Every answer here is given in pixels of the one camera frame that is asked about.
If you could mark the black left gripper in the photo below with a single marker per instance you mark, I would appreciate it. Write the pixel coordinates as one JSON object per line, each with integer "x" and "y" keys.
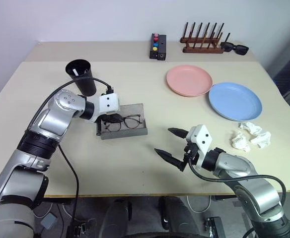
{"x": 105, "y": 117}

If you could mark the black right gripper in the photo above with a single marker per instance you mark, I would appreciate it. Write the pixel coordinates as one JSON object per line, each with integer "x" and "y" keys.
{"x": 191, "y": 152}

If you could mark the thin-rimmed eyeglasses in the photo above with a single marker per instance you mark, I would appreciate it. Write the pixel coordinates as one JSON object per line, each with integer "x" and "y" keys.
{"x": 132, "y": 122}

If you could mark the grey glasses case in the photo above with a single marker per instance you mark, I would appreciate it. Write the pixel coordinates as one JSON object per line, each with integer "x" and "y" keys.
{"x": 132, "y": 132}

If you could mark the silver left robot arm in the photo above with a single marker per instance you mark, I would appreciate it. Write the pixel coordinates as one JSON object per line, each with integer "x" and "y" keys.
{"x": 53, "y": 119}

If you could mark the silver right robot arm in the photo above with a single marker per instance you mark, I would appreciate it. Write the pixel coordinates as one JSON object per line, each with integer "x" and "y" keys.
{"x": 246, "y": 191}

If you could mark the black plastic cup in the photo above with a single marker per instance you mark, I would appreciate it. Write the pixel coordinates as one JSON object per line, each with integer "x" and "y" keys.
{"x": 86, "y": 86}

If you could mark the small crumpled white tissue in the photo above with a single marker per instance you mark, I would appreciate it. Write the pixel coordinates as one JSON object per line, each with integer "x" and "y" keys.
{"x": 240, "y": 141}

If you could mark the pink plate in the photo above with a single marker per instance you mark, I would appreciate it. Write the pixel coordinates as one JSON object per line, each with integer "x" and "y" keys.
{"x": 188, "y": 79}

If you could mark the wide dark rounded shape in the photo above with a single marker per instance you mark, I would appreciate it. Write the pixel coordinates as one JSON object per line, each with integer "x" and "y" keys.
{"x": 178, "y": 218}

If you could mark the blue plate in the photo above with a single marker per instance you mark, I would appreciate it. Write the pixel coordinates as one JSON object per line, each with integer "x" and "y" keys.
{"x": 234, "y": 100}

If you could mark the black box with coloured buttons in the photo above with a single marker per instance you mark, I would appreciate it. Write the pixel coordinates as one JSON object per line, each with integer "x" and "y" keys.
{"x": 153, "y": 53}

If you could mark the large crumpled white tissue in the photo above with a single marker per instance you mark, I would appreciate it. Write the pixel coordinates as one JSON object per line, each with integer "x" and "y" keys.
{"x": 260, "y": 136}

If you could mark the plain black box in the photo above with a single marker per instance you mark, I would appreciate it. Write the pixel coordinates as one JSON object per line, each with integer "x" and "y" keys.
{"x": 162, "y": 49}

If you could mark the black floor device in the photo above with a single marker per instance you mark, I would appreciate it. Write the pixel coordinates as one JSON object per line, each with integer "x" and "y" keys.
{"x": 217, "y": 226}

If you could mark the narrow dark rounded shape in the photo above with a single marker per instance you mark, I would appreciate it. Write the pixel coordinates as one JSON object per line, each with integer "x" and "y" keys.
{"x": 116, "y": 218}

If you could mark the brown wooden peg rack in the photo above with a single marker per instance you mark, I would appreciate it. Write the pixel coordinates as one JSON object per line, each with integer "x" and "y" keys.
{"x": 203, "y": 49}

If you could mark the small grey box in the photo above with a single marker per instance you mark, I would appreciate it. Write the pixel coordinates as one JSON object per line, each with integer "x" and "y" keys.
{"x": 48, "y": 221}

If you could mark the black sunglasses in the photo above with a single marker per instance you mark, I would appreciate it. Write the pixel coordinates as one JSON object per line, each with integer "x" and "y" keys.
{"x": 240, "y": 49}

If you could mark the dark mesh chair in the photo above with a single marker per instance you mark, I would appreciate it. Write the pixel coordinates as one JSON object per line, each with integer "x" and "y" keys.
{"x": 287, "y": 72}

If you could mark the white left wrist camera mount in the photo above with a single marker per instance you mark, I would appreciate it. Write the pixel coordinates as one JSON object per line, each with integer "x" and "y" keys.
{"x": 107, "y": 102}

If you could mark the black table frame bar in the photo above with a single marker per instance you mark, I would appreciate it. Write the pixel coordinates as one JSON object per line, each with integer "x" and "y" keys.
{"x": 58, "y": 200}

